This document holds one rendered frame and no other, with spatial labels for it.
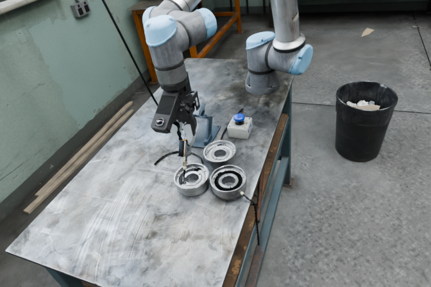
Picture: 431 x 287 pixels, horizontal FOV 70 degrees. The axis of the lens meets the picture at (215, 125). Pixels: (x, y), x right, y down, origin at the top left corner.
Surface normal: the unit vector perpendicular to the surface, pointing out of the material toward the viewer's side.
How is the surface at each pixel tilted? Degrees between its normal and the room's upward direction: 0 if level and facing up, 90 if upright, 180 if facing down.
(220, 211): 0
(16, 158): 90
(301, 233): 0
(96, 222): 0
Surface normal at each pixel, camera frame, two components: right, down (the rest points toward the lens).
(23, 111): 0.93, 0.11
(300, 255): -0.14, -0.79
